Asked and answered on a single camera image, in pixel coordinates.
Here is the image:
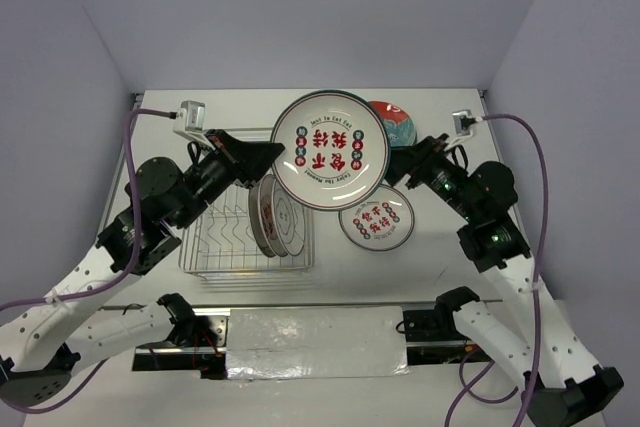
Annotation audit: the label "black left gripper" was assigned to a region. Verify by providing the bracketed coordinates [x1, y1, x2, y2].
[172, 128, 284, 229]

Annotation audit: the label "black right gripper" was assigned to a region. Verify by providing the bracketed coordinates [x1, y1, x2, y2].
[365, 133, 480, 222]

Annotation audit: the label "white plate teal rim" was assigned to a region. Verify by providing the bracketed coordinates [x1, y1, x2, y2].
[248, 185, 275, 258]

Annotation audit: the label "white bowl plate red characters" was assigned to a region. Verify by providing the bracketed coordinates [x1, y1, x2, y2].
[338, 186, 415, 252]

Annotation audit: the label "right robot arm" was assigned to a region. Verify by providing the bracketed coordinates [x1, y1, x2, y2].
[385, 136, 624, 426]

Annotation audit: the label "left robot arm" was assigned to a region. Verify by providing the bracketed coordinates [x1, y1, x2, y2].
[1, 130, 285, 413]

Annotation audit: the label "white plate grey line pattern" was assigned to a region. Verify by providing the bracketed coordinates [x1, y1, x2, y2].
[272, 183, 305, 256]

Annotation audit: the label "silver foil covered panel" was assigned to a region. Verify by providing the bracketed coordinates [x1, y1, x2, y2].
[226, 306, 409, 381]

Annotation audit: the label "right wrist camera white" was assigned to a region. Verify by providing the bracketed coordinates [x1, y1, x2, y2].
[448, 110, 479, 150]

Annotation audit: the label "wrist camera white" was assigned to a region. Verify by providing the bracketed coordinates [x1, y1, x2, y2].
[448, 110, 479, 150]
[173, 100, 209, 147]

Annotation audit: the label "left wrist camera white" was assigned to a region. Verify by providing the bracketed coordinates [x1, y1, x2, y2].
[173, 100, 209, 147]

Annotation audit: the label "wire dish rack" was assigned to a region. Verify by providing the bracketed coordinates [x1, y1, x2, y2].
[178, 126, 316, 281]

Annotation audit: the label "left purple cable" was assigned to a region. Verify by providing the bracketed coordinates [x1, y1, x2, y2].
[0, 108, 179, 416]

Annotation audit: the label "purple cable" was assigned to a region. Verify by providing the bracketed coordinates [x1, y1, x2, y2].
[446, 113, 552, 427]
[0, 108, 179, 416]

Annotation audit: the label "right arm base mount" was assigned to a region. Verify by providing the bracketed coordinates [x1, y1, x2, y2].
[395, 287, 489, 366]

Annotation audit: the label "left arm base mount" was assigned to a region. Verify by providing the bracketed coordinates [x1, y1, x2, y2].
[132, 293, 229, 380]

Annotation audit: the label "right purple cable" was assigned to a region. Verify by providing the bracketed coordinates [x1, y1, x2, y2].
[446, 113, 552, 427]

